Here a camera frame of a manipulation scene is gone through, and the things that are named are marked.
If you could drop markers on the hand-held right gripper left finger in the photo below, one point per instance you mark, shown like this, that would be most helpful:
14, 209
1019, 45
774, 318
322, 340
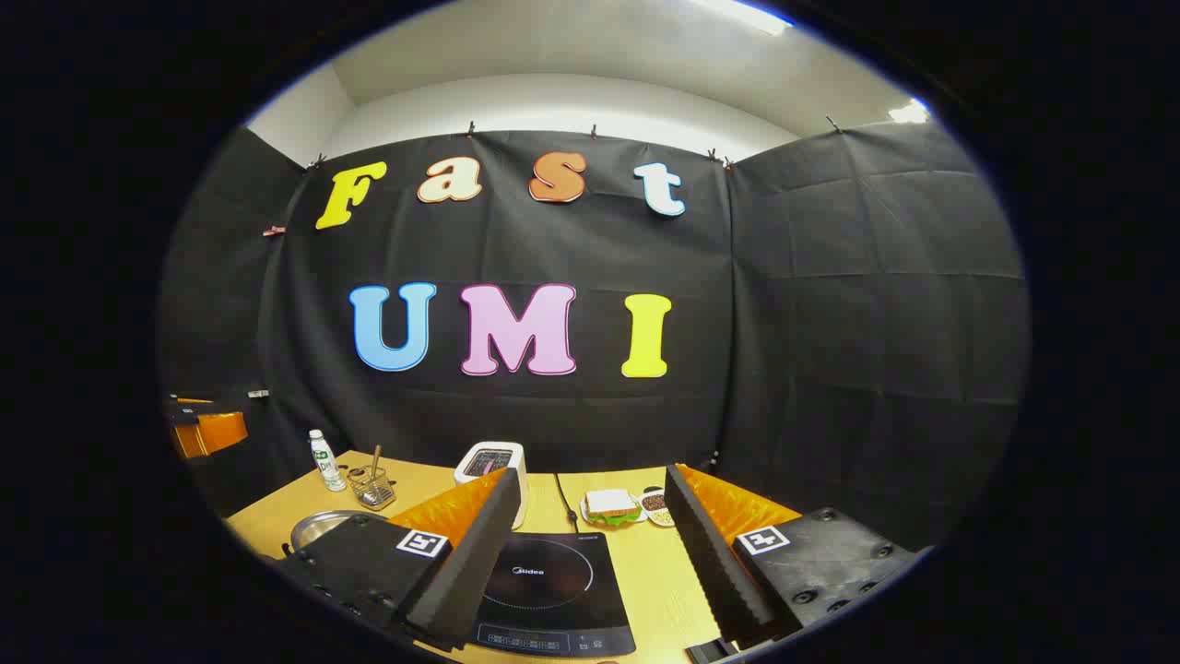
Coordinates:
475, 563

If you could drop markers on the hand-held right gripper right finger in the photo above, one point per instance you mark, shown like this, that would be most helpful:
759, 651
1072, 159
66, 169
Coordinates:
714, 572

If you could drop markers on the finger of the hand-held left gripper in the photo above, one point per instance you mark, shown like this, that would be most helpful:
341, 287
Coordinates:
217, 433

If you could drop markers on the black induction cooktop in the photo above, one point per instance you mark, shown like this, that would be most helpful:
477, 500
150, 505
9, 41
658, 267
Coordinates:
553, 590

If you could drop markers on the stainless steel pot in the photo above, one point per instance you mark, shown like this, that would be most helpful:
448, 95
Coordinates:
323, 527

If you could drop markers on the small patterned dish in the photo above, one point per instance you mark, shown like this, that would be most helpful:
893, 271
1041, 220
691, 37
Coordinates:
658, 517

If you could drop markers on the white plate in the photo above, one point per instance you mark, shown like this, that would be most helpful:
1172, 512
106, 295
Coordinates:
643, 517

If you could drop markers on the white drink bottle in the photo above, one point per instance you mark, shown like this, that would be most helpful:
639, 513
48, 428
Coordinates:
327, 466

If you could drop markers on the sandwich with lettuce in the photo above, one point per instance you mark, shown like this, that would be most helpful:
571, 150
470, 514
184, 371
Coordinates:
610, 503

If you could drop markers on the black backdrop cloth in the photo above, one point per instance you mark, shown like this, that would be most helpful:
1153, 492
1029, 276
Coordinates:
830, 323

